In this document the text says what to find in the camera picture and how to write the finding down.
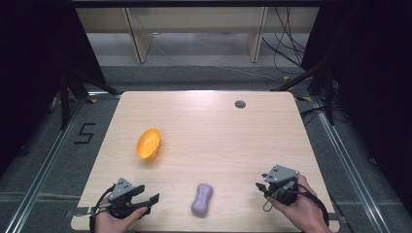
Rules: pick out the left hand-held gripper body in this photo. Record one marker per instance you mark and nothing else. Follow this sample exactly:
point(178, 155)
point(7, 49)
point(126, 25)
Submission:
point(120, 191)

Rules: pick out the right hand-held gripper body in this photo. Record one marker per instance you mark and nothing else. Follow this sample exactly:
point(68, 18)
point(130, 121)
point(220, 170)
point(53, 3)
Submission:
point(280, 176)

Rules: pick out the person's left hand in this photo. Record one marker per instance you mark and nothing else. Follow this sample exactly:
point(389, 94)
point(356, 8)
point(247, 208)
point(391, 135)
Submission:
point(111, 221)

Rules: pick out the person's right hand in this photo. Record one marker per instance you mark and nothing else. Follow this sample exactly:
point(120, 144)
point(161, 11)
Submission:
point(299, 210)

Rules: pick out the orange perforated soap dish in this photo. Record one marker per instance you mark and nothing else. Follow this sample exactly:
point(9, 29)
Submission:
point(148, 144)

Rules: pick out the purple soap bar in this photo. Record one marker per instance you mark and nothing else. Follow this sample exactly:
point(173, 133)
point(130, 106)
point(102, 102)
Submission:
point(201, 199)

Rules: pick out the yellow black floor tape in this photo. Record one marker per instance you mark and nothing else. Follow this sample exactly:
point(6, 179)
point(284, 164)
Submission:
point(286, 78)
point(304, 98)

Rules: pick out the black metal stand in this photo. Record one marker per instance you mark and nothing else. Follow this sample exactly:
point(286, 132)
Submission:
point(327, 87)
point(66, 97)

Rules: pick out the black curtain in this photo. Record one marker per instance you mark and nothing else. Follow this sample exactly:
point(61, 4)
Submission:
point(375, 81)
point(35, 64)

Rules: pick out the light wooden desk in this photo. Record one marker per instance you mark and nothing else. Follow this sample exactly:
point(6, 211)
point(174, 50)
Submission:
point(197, 19)

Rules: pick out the metal floor rail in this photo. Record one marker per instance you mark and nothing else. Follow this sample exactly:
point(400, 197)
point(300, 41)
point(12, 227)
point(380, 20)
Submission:
point(45, 168)
point(350, 161)

